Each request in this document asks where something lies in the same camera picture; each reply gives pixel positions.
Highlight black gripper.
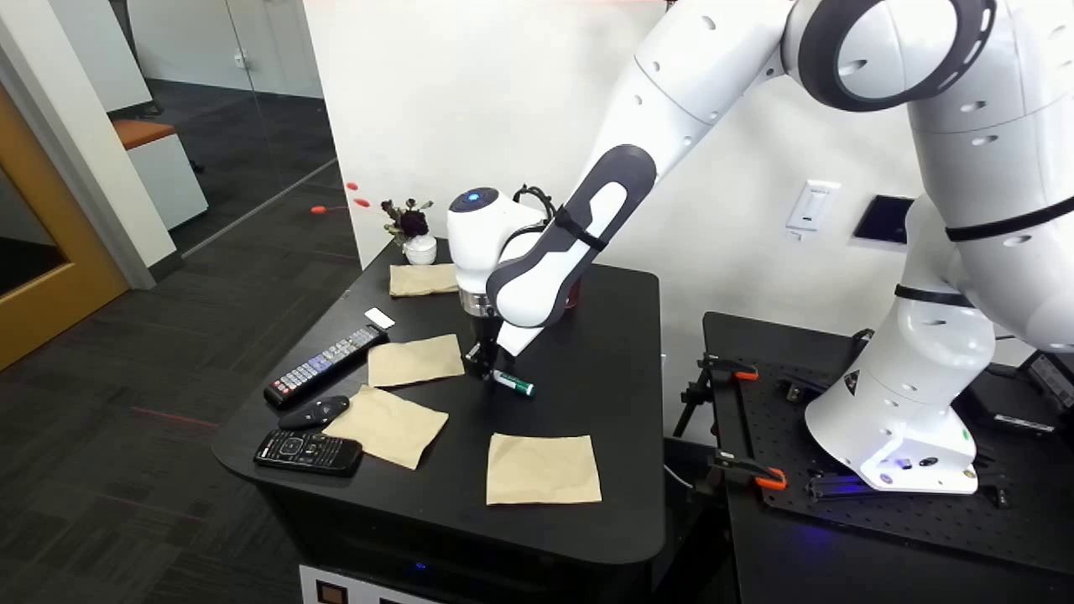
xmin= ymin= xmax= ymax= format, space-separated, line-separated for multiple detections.
xmin=463 ymin=311 xmax=506 ymax=384

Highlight green and white marker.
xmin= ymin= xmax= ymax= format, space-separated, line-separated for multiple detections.
xmin=490 ymin=369 xmax=536 ymax=400

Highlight crumpled white napkin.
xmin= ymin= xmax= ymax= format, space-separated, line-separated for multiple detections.
xmin=485 ymin=428 xmax=605 ymax=510

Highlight round white vase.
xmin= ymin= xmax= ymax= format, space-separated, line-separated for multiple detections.
xmin=399 ymin=231 xmax=441 ymax=269

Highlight long black remote control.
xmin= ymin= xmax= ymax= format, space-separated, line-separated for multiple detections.
xmin=261 ymin=322 xmax=388 ymax=408

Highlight dark red and orange flowers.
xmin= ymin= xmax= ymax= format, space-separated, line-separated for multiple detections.
xmin=344 ymin=178 xmax=441 ymax=242

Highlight small black remote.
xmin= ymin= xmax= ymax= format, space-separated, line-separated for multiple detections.
xmin=280 ymin=393 xmax=352 ymax=435

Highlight black keypad phone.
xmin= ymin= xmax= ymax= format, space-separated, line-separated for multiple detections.
xmin=253 ymin=426 xmax=366 ymax=481

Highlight white bench with wooden top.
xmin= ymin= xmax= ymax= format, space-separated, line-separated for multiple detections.
xmin=112 ymin=113 xmax=211 ymax=231

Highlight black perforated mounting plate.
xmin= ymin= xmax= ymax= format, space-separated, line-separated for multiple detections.
xmin=701 ymin=308 xmax=1074 ymax=580

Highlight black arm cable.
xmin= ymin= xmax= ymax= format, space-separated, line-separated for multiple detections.
xmin=509 ymin=180 xmax=613 ymax=254

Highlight orange-handled black clamp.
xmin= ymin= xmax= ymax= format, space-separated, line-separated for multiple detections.
xmin=664 ymin=449 xmax=793 ymax=500
xmin=671 ymin=351 xmax=765 ymax=438

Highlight white wall outlet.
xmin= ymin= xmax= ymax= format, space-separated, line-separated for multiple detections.
xmin=782 ymin=178 xmax=843 ymax=245

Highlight black wall panel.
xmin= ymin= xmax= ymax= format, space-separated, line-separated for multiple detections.
xmin=849 ymin=191 xmax=920 ymax=247

